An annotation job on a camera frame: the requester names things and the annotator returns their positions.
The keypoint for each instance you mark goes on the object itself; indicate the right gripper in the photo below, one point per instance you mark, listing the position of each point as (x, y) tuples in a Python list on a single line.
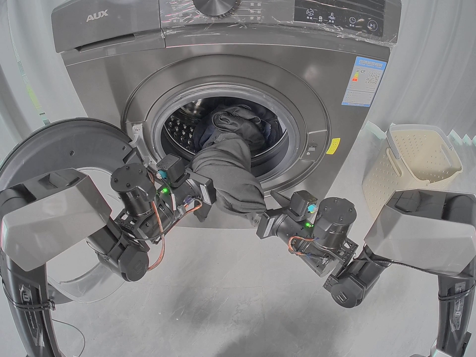
[(279, 225)]

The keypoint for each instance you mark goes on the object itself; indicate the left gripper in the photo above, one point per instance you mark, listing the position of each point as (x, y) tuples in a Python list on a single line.
[(206, 195)]

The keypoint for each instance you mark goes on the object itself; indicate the black garment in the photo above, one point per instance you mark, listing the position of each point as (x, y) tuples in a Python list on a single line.
[(227, 169)]

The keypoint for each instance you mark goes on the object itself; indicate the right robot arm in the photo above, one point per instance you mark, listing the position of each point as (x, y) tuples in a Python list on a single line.
[(420, 229)]

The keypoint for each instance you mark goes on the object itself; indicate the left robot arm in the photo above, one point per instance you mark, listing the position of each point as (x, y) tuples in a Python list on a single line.
[(44, 214)]

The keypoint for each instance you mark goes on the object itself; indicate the cream laundry basket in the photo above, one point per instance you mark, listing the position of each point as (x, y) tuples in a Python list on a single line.
[(405, 169)]

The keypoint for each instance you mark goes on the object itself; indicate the washing machine door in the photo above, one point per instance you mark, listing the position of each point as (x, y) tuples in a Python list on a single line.
[(67, 139)]

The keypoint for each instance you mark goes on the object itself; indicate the grey washing machine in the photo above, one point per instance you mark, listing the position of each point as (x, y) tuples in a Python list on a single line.
[(111, 73)]

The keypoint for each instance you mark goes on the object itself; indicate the dark blue garment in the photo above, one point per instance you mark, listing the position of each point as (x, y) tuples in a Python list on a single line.
[(274, 132)]

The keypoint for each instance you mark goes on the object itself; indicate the white curtain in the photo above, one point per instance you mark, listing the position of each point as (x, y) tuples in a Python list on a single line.
[(26, 50), (435, 58)]

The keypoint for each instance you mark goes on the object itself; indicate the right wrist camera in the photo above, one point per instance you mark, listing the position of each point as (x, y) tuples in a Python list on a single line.
[(302, 203)]

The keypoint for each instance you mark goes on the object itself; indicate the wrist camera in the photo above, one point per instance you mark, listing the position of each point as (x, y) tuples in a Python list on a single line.
[(302, 203), (174, 167)]

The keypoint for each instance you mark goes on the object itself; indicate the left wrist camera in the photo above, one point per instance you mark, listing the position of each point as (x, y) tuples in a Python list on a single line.
[(174, 167)]

